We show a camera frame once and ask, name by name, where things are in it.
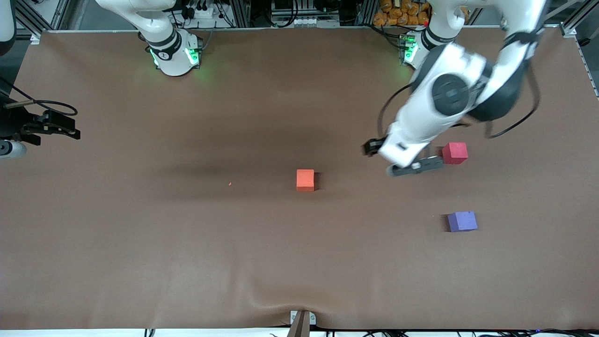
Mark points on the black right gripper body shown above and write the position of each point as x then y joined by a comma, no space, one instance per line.
18,124

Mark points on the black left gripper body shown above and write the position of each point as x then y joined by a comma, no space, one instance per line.
372,147

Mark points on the orange foam block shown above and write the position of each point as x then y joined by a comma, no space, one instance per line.
305,179

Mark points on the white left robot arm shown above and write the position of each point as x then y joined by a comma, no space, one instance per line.
421,117

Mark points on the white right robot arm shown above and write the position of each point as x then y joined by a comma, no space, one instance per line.
171,56

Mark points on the red foam block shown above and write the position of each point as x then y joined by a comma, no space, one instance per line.
456,153

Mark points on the purple foam block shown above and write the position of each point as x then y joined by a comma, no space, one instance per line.
462,221

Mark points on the bag of orange items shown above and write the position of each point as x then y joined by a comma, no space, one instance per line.
398,14

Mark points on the brown table cover sheet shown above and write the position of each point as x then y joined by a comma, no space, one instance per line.
299,262

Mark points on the white connector block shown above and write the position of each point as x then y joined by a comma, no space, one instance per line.
304,21

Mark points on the white power strip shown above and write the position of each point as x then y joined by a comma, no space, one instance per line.
203,11

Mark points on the metal table clamp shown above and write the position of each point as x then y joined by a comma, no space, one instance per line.
300,323

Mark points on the white table corner bracket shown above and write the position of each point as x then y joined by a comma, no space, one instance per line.
569,31
35,38

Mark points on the grey aluminium frame post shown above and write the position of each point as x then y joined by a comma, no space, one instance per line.
241,13

